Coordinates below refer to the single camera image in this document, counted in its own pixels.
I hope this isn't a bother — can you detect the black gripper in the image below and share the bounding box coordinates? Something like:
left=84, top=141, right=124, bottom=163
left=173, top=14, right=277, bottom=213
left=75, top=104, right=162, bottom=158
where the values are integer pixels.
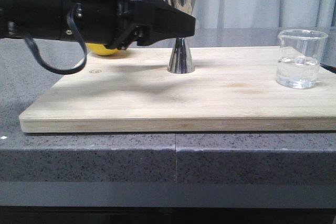
left=62, top=0, right=196, bottom=50

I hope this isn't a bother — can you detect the steel double jigger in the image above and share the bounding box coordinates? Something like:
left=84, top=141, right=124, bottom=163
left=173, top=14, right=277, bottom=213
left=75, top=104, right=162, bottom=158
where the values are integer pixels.
left=167, top=0, right=196, bottom=74

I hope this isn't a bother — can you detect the clear glass beaker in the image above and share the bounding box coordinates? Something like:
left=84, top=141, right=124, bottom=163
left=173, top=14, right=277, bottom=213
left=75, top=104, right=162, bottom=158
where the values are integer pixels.
left=275, top=29, right=328, bottom=89

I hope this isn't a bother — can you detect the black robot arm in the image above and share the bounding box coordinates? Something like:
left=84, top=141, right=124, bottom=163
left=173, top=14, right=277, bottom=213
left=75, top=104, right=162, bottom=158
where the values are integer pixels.
left=1, top=0, right=195, bottom=50

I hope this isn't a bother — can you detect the yellow lemon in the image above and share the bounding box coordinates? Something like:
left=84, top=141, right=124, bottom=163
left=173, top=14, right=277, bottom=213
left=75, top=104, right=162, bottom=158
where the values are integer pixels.
left=86, top=43, right=119, bottom=56

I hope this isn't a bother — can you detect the light wooden cutting board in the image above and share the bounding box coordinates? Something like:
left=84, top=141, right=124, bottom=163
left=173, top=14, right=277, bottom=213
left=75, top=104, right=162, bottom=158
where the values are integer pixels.
left=19, top=46, right=335, bottom=133

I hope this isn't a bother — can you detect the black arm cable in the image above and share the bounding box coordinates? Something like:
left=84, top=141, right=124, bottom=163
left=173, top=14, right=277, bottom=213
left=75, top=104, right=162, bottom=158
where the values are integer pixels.
left=23, top=3, right=88, bottom=75

